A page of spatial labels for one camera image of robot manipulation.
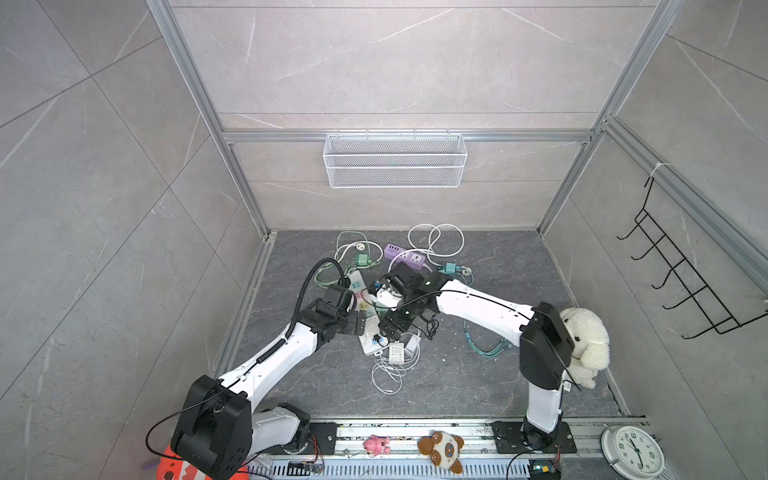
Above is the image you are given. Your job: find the white pastel power strip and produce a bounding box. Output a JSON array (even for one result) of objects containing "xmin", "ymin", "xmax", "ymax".
[{"xmin": 349, "ymin": 271, "xmax": 388, "ymax": 357}]

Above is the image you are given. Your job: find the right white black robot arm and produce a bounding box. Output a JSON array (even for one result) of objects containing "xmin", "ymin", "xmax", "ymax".
[{"xmin": 367, "ymin": 263, "xmax": 575, "ymax": 451}]

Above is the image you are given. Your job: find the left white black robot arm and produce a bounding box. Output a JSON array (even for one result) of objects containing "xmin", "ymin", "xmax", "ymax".
[{"xmin": 147, "ymin": 258, "xmax": 359, "ymax": 479}]

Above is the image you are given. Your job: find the purple power strip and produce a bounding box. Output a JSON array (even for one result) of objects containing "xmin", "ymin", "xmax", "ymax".
[{"xmin": 383, "ymin": 244, "xmax": 427, "ymax": 271}]

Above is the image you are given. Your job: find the small pink plush toy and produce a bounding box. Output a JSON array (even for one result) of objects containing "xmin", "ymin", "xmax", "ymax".
[{"xmin": 363, "ymin": 435, "xmax": 391, "ymax": 457}]

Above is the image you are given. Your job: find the brown white plush toy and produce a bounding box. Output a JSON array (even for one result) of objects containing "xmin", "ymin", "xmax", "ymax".
[{"xmin": 417, "ymin": 431, "xmax": 465, "ymax": 475}]

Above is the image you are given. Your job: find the white plush dog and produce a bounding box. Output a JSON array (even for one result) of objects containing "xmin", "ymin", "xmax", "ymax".
[{"xmin": 560, "ymin": 307, "xmax": 610, "ymax": 389}]

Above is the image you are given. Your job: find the red monster plush toy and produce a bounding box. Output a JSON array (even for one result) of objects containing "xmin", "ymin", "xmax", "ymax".
[{"xmin": 156, "ymin": 447, "xmax": 211, "ymax": 480}]

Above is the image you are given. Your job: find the white analog clock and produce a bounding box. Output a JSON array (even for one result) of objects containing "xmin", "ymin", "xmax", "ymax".
[{"xmin": 600, "ymin": 425, "xmax": 665, "ymax": 480}]

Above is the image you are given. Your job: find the white coiled power cord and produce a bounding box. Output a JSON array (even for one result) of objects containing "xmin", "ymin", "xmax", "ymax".
[{"xmin": 386, "ymin": 223, "xmax": 466, "ymax": 277}]

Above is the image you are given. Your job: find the teal cable bundle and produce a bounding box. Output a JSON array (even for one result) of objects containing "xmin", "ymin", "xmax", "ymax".
[{"xmin": 461, "ymin": 320, "xmax": 514, "ymax": 361}]

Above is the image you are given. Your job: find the white wire mesh basket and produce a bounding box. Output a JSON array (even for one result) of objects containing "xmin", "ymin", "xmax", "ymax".
[{"xmin": 323, "ymin": 133, "xmax": 468, "ymax": 189}]

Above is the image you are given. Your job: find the black wall hook rack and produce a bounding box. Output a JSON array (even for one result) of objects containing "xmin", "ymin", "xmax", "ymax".
[{"xmin": 616, "ymin": 177, "xmax": 767, "ymax": 341}]

